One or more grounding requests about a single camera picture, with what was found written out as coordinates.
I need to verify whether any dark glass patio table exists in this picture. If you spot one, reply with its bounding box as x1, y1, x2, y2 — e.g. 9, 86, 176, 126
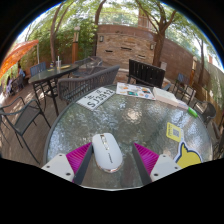
27, 63, 80, 118

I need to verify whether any dark wicker chair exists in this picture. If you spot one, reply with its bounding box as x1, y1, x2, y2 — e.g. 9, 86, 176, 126
68, 55, 104, 78
57, 64, 121, 106

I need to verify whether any white book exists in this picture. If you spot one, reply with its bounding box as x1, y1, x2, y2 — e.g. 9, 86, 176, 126
152, 86, 181, 108

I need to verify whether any dark folding chair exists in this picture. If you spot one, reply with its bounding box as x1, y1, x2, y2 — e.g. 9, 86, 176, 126
172, 72, 197, 106

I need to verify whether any wooden lamp post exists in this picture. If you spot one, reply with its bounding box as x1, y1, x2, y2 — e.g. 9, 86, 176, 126
71, 25, 81, 64
189, 55, 199, 88

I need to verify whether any black metal mesh chair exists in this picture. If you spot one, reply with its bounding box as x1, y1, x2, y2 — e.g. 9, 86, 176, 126
0, 96, 52, 165

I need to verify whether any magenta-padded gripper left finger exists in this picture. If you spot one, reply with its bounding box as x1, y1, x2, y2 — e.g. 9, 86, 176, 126
41, 142, 94, 186

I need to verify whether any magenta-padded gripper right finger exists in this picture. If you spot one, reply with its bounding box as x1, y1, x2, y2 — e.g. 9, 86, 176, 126
132, 142, 184, 186

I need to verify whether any green tube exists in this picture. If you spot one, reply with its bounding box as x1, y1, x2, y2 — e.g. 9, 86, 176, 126
186, 106, 199, 119

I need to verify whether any white number plate sign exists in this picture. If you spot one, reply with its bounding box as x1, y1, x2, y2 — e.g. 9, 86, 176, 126
76, 87, 116, 111

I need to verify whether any yellow duck mouse pad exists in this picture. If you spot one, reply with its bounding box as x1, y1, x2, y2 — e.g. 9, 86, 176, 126
173, 140, 204, 169

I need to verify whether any person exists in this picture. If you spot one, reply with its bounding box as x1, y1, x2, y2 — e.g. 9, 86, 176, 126
16, 63, 27, 79
3, 77, 14, 96

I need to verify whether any black rounded mesh chair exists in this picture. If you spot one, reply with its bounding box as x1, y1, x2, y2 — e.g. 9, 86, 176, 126
194, 99, 218, 126

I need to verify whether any blue-grey patio chair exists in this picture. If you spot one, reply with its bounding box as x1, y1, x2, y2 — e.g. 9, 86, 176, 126
29, 61, 48, 78

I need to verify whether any colourful printed leaflet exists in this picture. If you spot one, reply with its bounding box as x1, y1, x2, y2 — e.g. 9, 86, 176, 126
115, 81, 156, 101

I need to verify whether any black slatted bench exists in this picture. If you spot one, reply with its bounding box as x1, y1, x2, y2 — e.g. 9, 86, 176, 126
126, 58, 173, 92

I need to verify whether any small white pink box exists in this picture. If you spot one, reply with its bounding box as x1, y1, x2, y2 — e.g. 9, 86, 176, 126
176, 99, 190, 111

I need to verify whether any white computer mouse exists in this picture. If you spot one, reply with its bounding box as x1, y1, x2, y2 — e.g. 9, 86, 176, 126
91, 132, 124, 174

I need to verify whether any orange parasol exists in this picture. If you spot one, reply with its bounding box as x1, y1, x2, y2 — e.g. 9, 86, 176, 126
0, 39, 40, 79

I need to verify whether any tree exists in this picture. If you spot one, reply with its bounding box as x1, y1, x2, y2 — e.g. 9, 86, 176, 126
134, 0, 181, 68
49, 1, 73, 64

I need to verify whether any yellow square card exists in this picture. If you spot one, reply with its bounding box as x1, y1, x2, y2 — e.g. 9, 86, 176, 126
165, 121, 185, 143

